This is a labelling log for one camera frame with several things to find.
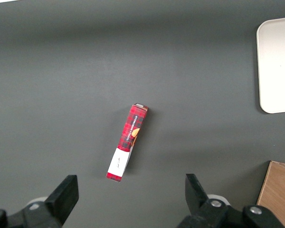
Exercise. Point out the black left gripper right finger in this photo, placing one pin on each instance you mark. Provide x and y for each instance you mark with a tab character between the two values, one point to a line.
204	213

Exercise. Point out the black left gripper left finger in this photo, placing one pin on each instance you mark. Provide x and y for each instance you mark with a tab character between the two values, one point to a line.
61	199

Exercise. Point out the beige rectangular tray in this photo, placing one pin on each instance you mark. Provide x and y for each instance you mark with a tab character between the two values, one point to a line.
278	66

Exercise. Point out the wooden two-drawer cabinet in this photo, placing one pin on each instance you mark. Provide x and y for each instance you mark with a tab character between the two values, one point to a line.
279	190

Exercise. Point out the red plaid cookie box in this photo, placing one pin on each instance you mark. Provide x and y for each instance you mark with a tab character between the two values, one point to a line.
130	133

